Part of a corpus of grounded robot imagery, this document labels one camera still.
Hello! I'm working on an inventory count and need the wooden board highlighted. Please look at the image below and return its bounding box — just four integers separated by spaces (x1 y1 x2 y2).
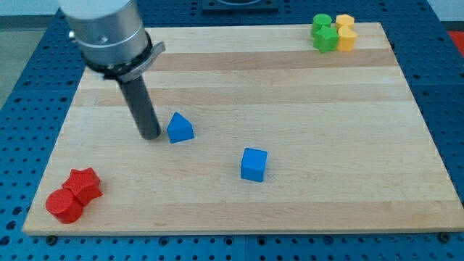
23 22 463 236

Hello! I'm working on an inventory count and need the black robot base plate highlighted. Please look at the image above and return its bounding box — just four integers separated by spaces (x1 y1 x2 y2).
201 0 280 12

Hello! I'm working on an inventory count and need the blue triangle block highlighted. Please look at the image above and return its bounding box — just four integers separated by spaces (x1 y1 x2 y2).
167 112 194 144

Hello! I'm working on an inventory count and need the green cylinder block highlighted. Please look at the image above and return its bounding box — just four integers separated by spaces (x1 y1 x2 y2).
311 13 332 36

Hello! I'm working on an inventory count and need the yellow pentagon block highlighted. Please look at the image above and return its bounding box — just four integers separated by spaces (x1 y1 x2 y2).
335 14 355 30

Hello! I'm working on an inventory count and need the red star block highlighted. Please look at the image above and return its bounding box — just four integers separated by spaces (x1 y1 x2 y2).
62 167 103 207

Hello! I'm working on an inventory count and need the yellow heart block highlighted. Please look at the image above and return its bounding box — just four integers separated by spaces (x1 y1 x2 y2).
336 25 357 51

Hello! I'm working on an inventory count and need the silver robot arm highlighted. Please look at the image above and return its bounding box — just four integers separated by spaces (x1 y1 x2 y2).
58 0 165 140

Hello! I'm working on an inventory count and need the black pusher rod tool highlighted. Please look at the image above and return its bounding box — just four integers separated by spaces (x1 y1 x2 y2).
118 76 161 140

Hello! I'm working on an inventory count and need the green star block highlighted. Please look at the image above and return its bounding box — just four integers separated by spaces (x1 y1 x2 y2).
313 26 339 53

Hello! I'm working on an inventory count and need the red cylinder block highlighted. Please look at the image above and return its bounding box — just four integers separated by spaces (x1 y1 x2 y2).
46 188 83 224

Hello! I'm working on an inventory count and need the blue cube block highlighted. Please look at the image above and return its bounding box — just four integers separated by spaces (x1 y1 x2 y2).
240 148 268 182

